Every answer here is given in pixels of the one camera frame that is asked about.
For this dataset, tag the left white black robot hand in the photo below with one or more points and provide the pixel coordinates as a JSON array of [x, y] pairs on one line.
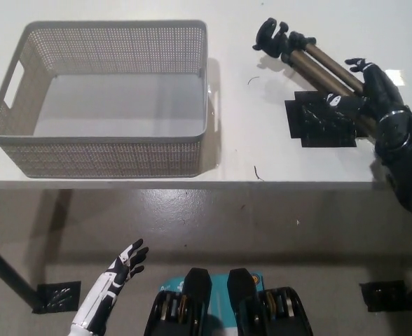
[[120, 271]]

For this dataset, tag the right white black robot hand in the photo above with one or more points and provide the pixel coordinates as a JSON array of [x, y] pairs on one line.
[[381, 91]]

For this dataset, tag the bronze black camera tripod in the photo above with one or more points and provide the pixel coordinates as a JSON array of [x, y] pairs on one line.
[[318, 66]]

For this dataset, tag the black tape patch on desk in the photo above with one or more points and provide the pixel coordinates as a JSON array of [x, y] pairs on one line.
[[318, 126]]

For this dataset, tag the grey perforated rectangular basket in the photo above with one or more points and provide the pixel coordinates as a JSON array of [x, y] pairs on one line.
[[97, 157]]

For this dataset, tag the dark curved thread piece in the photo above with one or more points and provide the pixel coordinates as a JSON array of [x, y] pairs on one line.
[[253, 78]]

